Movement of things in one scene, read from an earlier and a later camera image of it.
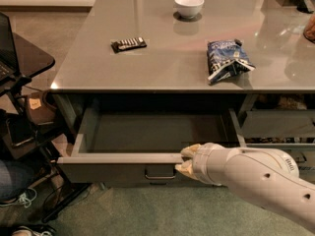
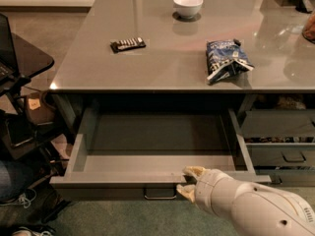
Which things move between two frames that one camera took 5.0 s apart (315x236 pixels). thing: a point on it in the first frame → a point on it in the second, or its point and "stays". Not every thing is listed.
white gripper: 201,162 → 207,185
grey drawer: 279,124 stays
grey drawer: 142,146 stays
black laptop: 9,62 stays
